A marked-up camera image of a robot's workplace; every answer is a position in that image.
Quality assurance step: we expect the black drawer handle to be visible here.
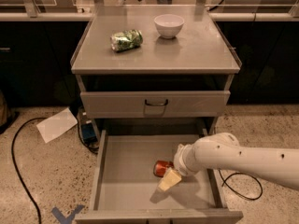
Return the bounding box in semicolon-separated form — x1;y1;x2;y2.
144;99;168;106

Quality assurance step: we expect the red coke can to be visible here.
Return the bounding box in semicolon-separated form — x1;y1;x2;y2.
153;161;174;177

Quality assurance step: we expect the closed top drawer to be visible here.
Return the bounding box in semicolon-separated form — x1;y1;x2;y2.
80;91;230;119

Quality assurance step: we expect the black cable right floor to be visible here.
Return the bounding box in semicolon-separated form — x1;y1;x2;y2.
218;169;263;202

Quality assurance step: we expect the white paper sheet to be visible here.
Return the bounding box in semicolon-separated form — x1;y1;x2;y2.
36;108;78;143

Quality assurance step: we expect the grey drawer cabinet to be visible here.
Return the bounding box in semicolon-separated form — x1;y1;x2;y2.
71;5;240;135

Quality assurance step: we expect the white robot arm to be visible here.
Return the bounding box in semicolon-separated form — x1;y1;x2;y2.
153;133;299;191

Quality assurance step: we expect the blue tape floor mark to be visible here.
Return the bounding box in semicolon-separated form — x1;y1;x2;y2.
50;204;86;224

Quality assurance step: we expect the green crumpled chip bag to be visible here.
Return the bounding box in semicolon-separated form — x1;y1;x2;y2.
110;29;143;52

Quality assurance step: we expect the black cable floor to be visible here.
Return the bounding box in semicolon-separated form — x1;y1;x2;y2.
11;117;48;224
218;169;263;202

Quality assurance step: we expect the blue box on floor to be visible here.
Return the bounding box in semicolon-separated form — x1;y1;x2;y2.
81;123;97;144

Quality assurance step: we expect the white ceramic bowl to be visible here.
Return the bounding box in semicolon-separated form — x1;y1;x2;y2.
154;14;184;39

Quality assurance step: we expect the black cable left floor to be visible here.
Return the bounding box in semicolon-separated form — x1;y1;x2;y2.
11;117;48;224

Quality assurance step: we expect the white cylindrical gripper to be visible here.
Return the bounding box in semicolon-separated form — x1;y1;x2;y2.
158;144;200;191

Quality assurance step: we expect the long dark back counter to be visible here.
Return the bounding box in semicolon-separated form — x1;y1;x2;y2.
1;18;298;106

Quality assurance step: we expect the open middle drawer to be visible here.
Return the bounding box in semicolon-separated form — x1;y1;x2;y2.
75;131;243;224

